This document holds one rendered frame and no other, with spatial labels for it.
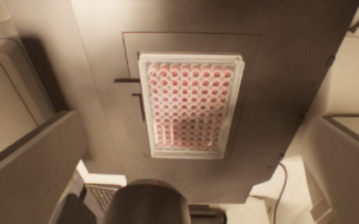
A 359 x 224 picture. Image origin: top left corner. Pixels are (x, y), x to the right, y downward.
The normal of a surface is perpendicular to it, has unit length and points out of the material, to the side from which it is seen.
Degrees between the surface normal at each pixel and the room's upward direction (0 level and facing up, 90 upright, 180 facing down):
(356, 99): 29
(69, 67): 0
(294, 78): 0
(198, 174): 0
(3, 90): 71
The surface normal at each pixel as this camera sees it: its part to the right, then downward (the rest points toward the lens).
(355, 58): -0.03, 0.04
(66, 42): -0.04, 0.65
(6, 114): 0.93, 0.23
